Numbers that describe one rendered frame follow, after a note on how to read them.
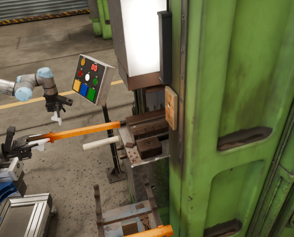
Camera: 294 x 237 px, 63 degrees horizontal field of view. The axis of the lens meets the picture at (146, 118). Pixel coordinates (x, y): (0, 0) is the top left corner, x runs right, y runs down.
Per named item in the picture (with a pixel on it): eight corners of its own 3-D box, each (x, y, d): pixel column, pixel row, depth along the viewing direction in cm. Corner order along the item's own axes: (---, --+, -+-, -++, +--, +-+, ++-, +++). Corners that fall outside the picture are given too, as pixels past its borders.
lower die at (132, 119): (135, 146, 135) (133, 134, 130) (126, 125, 151) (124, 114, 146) (201, 127, 144) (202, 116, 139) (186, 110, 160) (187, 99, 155)
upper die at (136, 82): (128, 90, 114) (126, 73, 109) (119, 74, 130) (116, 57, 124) (206, 74, 123) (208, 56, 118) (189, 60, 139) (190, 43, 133)
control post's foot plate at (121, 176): (108, 184, 228) (107, 178, 223) (105, 168, 245) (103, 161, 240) (131, 177, 233) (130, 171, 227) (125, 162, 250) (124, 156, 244)
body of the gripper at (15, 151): (34, 147, 116) (7, 154, 114) (27, 134, 111) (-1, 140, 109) (33, 158, 110) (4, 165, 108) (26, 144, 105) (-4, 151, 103)
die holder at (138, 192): (139, 215, 149) (131, 166, 123) (123, 171, 179) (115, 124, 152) (218, 188, 161) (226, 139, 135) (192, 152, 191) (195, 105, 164)
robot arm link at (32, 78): (13, 82, 130) (34, 79, 131) (17, 73, 139) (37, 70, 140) (18, 94, 134) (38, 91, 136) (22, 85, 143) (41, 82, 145)
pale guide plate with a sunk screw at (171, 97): (173, 130, 102) (173, 96, 92) (165, 119, 109) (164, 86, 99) (178, 129, 102) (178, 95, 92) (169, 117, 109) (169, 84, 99)
